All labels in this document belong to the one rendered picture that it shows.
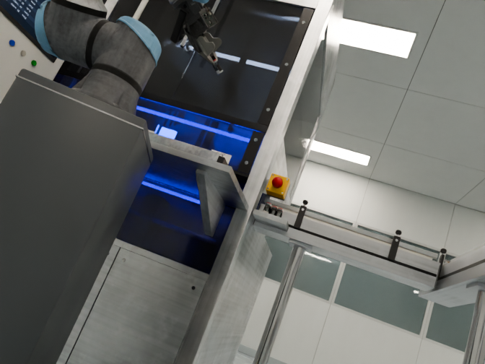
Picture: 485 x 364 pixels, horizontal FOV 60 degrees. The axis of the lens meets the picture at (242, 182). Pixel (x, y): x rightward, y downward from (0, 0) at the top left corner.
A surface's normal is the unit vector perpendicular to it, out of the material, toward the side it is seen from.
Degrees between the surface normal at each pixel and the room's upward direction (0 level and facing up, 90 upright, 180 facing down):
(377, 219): 90
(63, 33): 125
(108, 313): 90
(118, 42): 92
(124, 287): 90
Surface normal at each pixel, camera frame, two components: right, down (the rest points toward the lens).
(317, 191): -0.14, -0.33
